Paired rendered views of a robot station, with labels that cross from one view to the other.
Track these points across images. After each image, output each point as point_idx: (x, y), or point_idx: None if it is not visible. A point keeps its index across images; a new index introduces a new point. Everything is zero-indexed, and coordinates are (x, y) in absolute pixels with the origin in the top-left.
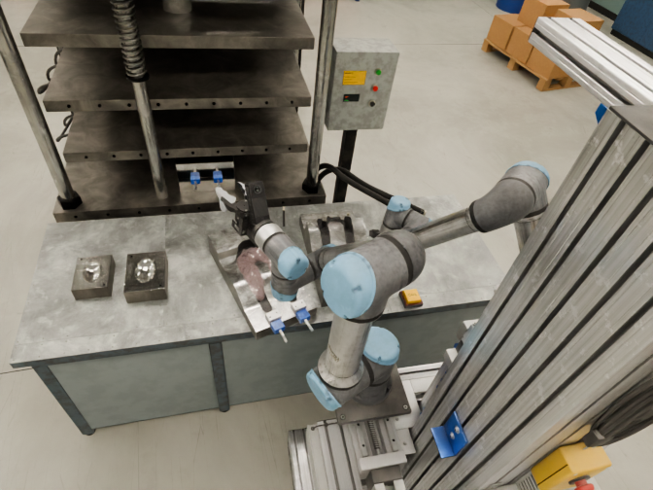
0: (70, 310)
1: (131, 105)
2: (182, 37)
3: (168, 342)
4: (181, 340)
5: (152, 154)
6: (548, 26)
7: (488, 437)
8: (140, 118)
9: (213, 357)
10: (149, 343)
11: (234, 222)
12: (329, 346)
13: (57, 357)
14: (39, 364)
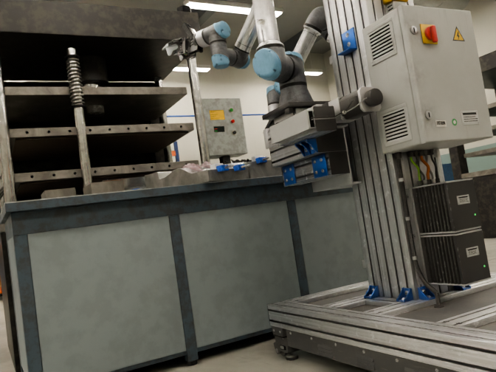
0: None
1: (71, 131)
2: (105, 87)
3: (138, 190)
4: (148, 188)
5: (85, 165)
6: None
7: (353, 1)
8: (78, 136)
9: (173, 239)
10: (122, 190)
11: (179, 50)
12: (257, 20)
13: (46, 198)
14: (29, 207)
